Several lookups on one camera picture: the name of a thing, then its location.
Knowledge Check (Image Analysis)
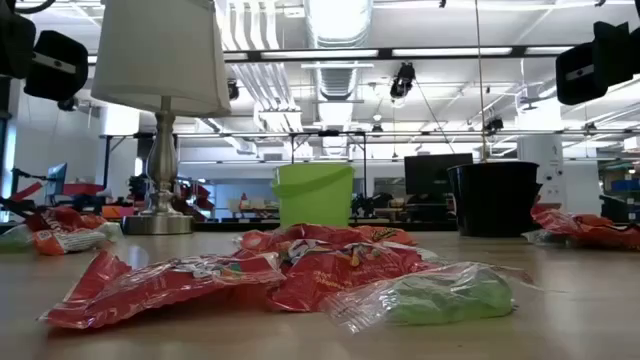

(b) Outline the black hanging camera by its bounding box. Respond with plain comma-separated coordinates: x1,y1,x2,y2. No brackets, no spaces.
389,62,417,99

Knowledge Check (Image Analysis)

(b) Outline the black computer monitor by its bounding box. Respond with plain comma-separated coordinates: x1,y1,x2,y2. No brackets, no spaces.
403,152,474,196

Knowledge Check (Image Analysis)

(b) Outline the small computer monitor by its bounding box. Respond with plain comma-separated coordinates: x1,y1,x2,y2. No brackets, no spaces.
44,162,69,199

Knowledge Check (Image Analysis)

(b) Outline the green plastic bucket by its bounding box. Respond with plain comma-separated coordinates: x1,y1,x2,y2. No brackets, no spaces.
271,162,356,230

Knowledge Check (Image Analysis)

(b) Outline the thin vertical pole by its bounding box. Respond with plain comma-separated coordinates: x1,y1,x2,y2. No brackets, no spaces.
473,0,489,162

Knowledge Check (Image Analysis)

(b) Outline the black background station frame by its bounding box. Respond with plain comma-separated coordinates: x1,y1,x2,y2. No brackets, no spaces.
99,128,640,201

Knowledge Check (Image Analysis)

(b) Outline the red candy pack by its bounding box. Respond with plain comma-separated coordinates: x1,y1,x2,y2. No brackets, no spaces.
24,206,109,234

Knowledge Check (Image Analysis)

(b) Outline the black plastic bucket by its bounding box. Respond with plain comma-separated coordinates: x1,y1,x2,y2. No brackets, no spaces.
446,160,544,238

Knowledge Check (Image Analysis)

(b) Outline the green clear-wrapped candy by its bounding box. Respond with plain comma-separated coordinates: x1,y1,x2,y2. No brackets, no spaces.
94,221,124,242
319,262,516,335
0,223,35,254

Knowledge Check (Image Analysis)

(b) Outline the white shade silver table lamp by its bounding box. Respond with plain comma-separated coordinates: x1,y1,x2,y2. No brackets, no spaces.
90,0,232,236

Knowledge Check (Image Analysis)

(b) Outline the red Skittles pack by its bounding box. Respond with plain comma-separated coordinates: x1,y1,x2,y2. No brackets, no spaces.
284,223,374,246
529,204,601,246
38,248,286,330
267,238,441,314

